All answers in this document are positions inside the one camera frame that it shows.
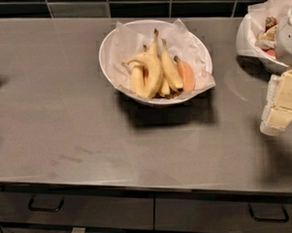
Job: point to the white bowl with strawberries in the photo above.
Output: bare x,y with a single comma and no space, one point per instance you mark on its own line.
252,25

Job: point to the red strawberries pile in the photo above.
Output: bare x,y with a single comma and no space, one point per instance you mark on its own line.
266,40

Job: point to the orange-pink banana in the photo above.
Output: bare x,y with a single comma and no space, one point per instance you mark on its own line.
186,73

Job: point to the drawer black handle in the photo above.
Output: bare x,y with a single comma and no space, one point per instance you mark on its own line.
45,203
268,213

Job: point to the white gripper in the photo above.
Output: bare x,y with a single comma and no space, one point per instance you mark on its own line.
288,39

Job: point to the white paper liner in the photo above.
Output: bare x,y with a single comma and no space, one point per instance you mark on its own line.
139,76

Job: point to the white bowl with bananas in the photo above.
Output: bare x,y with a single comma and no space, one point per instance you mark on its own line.
127,39

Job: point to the grey drawer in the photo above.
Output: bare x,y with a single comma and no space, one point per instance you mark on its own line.
207,216
97,211

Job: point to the right drawer black handle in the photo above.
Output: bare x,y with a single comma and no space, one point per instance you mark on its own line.
268,213

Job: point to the right grey drawer front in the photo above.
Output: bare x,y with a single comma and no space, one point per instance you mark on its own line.
207,216

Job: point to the left grey drawer front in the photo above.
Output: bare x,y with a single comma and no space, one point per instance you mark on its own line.
97,211

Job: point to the left drawer black handle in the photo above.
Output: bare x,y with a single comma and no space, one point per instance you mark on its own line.
45,203

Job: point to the paper liner in strawberry bowl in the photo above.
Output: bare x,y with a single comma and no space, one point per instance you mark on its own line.
274,8

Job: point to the yellow banana bunch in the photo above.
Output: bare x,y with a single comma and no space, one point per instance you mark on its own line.
160,69

